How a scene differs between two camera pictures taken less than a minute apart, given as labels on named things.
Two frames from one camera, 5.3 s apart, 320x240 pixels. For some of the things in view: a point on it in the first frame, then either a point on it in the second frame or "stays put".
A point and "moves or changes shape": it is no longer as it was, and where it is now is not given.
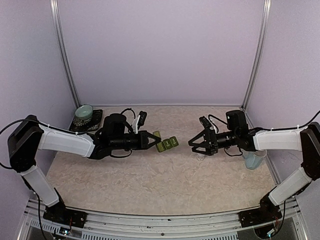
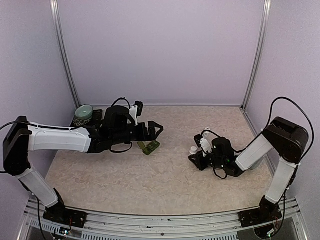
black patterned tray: x=91 y=124 stays put
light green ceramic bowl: x=84 y=112 stays put
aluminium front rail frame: x=106 y=226 stays put
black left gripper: x=143 y=141 to x=152 y=136
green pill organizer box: x=166 y=144 moves or changes shape
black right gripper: x=210 y=136 to x=199 y=163
